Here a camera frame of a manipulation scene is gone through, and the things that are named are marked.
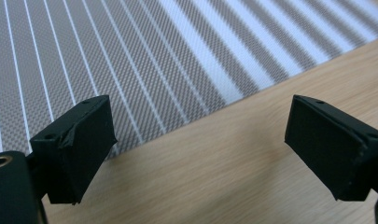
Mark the grey striped woven mat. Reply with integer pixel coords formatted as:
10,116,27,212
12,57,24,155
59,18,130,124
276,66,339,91
0,0,378,161

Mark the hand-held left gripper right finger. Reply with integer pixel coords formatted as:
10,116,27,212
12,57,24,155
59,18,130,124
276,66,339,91
284,94,378,202

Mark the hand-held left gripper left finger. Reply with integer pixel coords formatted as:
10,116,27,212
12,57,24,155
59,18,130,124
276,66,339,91
29,94,119,205

